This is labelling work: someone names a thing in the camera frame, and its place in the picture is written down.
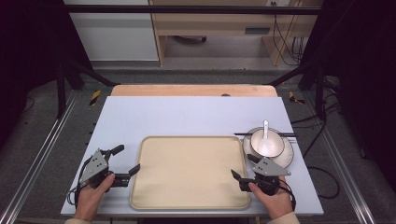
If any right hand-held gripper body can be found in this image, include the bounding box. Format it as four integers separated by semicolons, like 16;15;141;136
238;156;292;197

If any person's right hand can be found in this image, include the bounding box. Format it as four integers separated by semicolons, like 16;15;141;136
247;175;296;220

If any white ceramic spoon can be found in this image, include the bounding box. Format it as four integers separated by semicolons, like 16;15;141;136
258;119;276;157

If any person's left hand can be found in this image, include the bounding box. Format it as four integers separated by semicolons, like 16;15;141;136
74;173;117;222

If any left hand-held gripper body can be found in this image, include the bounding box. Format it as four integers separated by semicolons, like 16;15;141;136
78;148;131;189

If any black metal stand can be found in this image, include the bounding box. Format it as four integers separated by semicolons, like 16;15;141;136
268;61;329;121
55;58;121;119

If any bundle of black desk cables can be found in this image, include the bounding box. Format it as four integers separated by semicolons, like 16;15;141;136
271;1;307;67

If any black horizontal frame bar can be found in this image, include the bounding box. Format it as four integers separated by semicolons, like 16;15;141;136
66;4;322;16

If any right hand-held gripper cable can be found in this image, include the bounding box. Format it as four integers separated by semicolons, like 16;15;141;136
277;178;297;212

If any aluminium floor rail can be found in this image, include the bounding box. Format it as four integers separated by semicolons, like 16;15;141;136
0;89;79;224
302;91;378;224

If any white plate with dark rim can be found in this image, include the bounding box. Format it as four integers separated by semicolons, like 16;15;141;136
242;126;295;169

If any black chopstick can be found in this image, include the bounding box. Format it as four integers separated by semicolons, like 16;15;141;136
233;132;297;136
244;133;297;138

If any left hand-held gripper cable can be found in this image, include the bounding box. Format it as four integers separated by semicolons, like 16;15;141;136
65;155;94;207

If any hand-held gripper cable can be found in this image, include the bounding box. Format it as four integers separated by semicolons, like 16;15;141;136
65;155;94;207
277;178;297;212

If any light wooden desk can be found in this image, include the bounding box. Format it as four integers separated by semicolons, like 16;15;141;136
148;0;322;67

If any wooden table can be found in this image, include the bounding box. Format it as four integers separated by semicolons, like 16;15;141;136
110;84;278;98

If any white cabinet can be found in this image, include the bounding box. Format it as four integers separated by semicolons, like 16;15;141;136
63;0;160;63

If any beige plastic tray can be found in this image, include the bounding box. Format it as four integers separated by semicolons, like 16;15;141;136
129;135;252;211

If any black curtain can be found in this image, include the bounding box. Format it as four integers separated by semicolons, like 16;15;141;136
299;0;396;192
0;0;94;150

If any white bowl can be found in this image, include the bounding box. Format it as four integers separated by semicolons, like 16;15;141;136
249;128;286;159

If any looped black floor cable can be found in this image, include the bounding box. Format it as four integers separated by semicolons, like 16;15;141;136
290;102;343;201

